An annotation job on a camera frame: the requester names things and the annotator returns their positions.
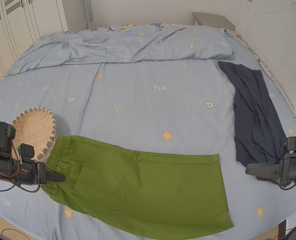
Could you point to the dark blue garment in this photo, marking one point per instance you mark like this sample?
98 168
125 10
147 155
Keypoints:
253 109

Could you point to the green shorts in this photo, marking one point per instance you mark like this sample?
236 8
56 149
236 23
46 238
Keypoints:
138 184

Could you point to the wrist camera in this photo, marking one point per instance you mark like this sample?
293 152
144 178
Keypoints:
27 152
291 144

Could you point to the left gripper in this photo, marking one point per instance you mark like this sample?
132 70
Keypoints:
29 175

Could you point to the grey bedside table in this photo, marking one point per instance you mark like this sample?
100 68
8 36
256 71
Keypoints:
213 20

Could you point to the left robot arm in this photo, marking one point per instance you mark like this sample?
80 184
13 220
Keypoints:
3 134

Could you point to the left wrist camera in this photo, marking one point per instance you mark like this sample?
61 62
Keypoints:
27 152

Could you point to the bed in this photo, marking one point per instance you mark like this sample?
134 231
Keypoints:
150 89

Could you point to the white wardrobe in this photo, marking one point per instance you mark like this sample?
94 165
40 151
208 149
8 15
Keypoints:
13 21

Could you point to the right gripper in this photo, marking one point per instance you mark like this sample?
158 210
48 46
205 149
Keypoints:
294 169

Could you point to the pale blue quilt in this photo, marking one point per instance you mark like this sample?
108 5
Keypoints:
138 49

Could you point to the grey wall pipe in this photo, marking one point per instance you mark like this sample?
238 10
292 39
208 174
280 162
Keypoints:
88 4

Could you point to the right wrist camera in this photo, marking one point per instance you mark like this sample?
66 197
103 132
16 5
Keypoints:
291 144

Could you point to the round woven basket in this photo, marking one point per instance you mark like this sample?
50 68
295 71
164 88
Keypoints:
33 129

